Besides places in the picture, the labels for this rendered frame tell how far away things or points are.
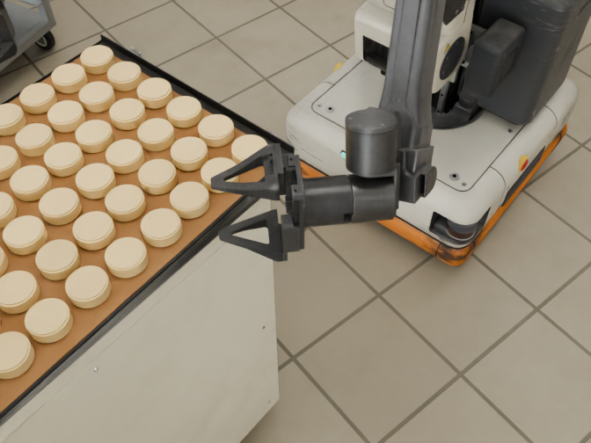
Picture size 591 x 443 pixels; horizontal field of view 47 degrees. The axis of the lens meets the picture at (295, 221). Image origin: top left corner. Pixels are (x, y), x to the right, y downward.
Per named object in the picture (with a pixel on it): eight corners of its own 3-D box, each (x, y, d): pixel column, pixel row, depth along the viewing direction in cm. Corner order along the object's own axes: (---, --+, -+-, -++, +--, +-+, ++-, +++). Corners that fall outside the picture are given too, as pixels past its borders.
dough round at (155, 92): (145, 113, 101) (142, 103, 99) (134, 92, 103) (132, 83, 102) (178, 103, 102) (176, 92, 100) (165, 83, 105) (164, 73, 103)
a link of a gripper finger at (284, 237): (222, 268, 82) (299, 261, 83) (215, 234, 77) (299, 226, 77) (219, 223, 86) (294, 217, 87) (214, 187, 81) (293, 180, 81)
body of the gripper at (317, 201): (288, 252, 81) (350, 246, 82) (288, 198, 73) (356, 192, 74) (283, 209, 85) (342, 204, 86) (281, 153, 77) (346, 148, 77)
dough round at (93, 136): (111, 125, 99) (108, 115, 98) (117, 148, 96) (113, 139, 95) (76, 133, 98) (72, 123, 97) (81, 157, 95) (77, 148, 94)
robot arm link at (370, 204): (404, 228, 79) (392, 204, 84) (405, 173, 75) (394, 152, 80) (344, 233, 78) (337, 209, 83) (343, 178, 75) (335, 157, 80)
